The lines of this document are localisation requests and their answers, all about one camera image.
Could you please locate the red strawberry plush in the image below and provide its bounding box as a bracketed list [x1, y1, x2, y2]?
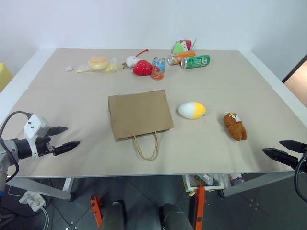
[133, 60, 153, 77]

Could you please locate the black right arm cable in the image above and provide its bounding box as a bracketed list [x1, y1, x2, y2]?
[295, 153, 307, 202]

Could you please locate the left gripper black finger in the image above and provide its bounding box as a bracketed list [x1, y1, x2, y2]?
[53, 141, 81, 157]
[49, 126, 69, 138]

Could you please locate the orange clamp stand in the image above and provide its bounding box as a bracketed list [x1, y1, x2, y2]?
[89, 193, 103, 229]
[194, 186, 206, 230]

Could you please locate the white plush with red cord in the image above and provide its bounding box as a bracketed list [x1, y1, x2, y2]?
[121, 48, 150, 69]

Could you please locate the dark rounded shape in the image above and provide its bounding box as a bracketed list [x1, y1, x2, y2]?
[101, 201, 128, 230]
[159, 203, 193, 230]

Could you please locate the blue fruit drink can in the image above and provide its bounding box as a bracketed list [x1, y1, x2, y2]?
[150, 56, 167, 81]

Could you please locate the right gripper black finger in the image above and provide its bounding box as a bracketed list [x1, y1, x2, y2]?
[262, 148, 301, 171]
[279, 140, 307, 152]

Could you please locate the white bin with items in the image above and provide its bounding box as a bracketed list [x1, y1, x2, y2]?
[183, 173, 223, 193]

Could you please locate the brown paper bag with handles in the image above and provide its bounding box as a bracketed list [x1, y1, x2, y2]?
[107, 90, 175, 161]

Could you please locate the round bread bun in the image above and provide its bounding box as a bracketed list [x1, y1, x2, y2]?
[88, 56, 108, 72]

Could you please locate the green and red snack packet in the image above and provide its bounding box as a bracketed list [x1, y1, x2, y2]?
[170, 39, 197, 54]

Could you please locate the brown teddy bear toy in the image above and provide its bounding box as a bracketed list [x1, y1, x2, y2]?
[222, 111, 248, 142]

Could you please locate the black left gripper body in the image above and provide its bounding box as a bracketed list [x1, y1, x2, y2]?
[35, 134, 56, 157]

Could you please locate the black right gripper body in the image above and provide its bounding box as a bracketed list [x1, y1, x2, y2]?
[300, 151, 307, 173]

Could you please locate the green drink can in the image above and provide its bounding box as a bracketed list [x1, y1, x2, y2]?
[180, 54, 211, 70]

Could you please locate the white power strip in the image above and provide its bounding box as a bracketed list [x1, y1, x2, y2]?
[19, 190, 47, 212]

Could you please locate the orange drink can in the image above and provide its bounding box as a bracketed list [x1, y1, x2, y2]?
[167, 50, 196, 66]

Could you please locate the grey metal table brace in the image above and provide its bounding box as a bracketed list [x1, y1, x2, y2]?
[222, 171, 297, 197]
[4, 177, 73, 201]

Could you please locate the beige paper table cover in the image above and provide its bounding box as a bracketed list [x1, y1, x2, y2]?
[9, 47, 307, 178]

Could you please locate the bagel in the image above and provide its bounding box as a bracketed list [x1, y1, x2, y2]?
[75, 57, 120, 76]

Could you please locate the brown wooden door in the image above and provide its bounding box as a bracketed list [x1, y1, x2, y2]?
[282, 54, 307, 104]

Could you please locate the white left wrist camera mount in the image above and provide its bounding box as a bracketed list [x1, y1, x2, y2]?
[23, 114, 50, 159]

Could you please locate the white power cable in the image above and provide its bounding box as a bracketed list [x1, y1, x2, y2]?
[40, 205, 50, 230]

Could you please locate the yellow box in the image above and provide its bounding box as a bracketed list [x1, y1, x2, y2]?
[0, 61, 14, 94]

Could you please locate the white and yellow egg plush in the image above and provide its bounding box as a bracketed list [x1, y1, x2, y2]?
[177, 101, 207, 120]

